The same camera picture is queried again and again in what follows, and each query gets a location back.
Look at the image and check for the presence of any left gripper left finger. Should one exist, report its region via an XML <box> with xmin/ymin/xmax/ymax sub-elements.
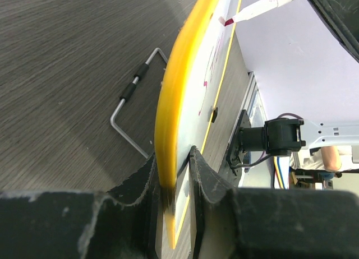
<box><xmin>1</xmin><ymin>156</ymin><xmax>163</xmax><ymax>258</ymax></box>

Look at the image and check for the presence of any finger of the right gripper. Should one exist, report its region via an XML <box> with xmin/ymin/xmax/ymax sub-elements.
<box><xmin>308</xmin><ymin>0</ymin><xmax>358</xmax><ymax>61</ymax></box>

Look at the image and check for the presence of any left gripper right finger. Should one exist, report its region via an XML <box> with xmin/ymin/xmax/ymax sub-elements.
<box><xmin>189</xmin><ymin>147</ymin><xmax>358</xmax><ymax>258</ymax></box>

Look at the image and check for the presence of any white marker with magenta cap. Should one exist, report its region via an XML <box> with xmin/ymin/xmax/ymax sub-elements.
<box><xmin>224</xmin><ymin>0</ymin><xmax>294</xmax><ymax>26</ymax></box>

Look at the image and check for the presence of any whiteboard with orange frame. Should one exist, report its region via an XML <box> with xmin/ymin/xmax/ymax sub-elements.
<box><xmin>154</xmin><ymin>0</ymin><xmax>242</xmax><ymax>248</ymax></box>

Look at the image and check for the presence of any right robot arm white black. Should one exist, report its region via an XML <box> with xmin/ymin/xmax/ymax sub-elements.
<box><xmin>223</xmin><ymin>0</ymin><xmax>358</xmax><ymax>171</ymax></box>

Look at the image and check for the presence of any person in background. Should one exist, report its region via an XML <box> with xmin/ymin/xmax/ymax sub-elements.
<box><xmin>289</xmin><ymin>145</ymin><xmax>358</xmax><ymax>175</ymax></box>

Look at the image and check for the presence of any metal wire whiteboard stand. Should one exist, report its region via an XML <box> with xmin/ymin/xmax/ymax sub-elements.
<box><xmin>109</xmin><ymin>47</ymin><xmax>168</xmax><ymax>158</ymax></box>

